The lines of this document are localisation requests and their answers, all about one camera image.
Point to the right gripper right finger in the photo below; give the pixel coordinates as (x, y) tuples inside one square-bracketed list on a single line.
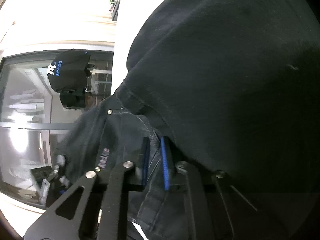
[(214, 207)]

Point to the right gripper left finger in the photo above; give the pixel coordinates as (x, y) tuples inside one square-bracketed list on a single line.
[(95, 207)]

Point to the black denim pants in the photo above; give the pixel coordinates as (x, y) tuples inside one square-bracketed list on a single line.
[(234, 85)]

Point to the glass window door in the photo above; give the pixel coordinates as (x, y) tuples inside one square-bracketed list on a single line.
[(34, 122)]

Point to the black cap reflection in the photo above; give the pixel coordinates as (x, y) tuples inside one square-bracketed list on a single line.
[(67, 75)]

